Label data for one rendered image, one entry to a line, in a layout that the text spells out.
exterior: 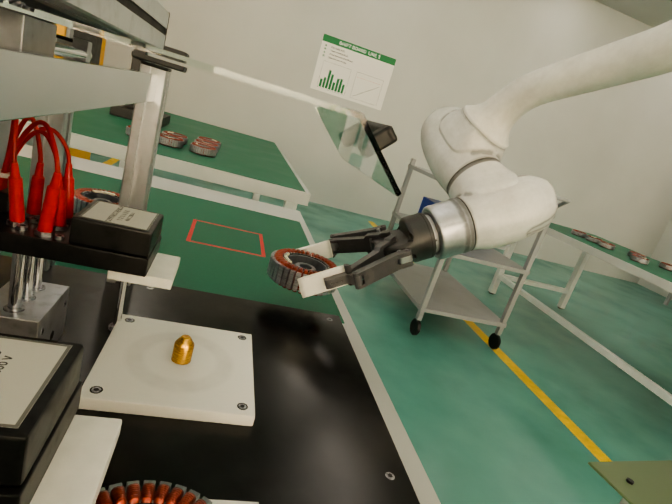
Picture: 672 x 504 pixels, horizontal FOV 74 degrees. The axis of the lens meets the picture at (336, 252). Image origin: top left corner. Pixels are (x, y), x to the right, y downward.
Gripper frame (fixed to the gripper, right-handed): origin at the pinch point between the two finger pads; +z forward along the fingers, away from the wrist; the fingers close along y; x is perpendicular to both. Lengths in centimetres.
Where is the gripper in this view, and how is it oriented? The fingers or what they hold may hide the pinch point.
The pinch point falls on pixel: (306, 269)
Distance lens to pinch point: 70.0
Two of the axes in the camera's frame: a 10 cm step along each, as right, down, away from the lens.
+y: -1.9, -3.3, 9.2
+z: -9.6, 2.8, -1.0
